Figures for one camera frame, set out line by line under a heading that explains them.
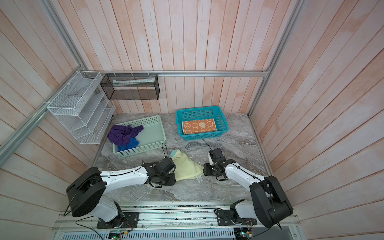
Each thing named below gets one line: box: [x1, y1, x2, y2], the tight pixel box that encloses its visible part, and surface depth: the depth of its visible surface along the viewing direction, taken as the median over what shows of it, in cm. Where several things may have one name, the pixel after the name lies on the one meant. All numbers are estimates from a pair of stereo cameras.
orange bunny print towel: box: [182, 118, 217, 135], surface depth 113 cm
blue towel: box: [117, 137, 140, 152], surface depth 100 cm
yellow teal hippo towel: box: [169, 149, 205, 182], surface depth 90 cm
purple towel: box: [107, 124, 144, 146], surface depth 103 cm
